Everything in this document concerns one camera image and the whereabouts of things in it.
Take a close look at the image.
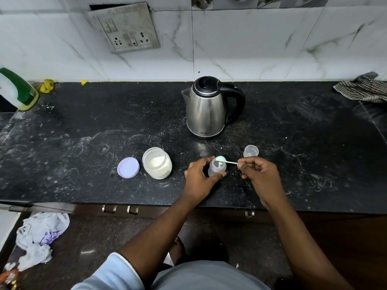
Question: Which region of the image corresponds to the person's right hand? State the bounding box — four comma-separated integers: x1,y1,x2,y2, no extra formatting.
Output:
237,157,288,210

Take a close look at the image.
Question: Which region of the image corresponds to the person's left hand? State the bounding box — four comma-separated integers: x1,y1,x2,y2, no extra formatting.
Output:
184,156,227,206

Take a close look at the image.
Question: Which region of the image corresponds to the clear plastic baby bottle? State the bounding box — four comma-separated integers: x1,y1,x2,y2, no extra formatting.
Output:
208,159,227,178

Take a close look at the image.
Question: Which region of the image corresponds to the white plastic measuring spoon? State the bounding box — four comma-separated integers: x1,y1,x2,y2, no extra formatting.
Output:
215,155,239,165

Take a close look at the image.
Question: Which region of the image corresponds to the clear milk powder jar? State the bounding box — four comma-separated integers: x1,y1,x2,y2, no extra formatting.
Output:
142,147,173,180

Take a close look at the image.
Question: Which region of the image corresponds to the lilac round jar lid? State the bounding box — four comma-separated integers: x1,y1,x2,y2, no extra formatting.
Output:
117,157,140,179

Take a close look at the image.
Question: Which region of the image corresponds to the steel electric kettle black handle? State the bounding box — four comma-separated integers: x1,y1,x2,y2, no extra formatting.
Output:
181,76,246,139

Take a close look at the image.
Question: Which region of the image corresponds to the person's right forearm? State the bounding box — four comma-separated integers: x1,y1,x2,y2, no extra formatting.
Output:
263,196,353,290

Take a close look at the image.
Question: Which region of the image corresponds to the person's left forearm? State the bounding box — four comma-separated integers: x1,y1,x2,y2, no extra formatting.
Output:
118,197,197,284

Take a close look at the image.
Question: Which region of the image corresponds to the person's bare foot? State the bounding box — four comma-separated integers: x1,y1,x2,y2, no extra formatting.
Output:
169,237,187,265

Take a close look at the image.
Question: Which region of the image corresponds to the white detergent bottle green label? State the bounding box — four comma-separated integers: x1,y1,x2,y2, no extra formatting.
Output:
0,67,40,112

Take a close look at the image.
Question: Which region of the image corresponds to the light grey shirt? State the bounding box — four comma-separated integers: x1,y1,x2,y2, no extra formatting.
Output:
151,260,271,290

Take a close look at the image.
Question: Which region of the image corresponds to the light blue left sleeve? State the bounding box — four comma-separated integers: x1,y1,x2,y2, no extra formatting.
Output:
71,252,146,290

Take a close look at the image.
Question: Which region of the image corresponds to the checkered grey cloth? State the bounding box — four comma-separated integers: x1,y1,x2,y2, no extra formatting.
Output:
333,71,387,103

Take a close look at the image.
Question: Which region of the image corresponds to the crumpled yellow rag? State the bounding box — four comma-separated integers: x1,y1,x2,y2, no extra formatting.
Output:
39,79,56,94

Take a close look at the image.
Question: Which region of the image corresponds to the colourful wrapper litter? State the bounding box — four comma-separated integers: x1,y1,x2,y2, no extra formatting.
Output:
0,262,19,290

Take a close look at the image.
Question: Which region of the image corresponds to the grimy wall socket plate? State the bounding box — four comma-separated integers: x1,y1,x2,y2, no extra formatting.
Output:
87,2,161,54

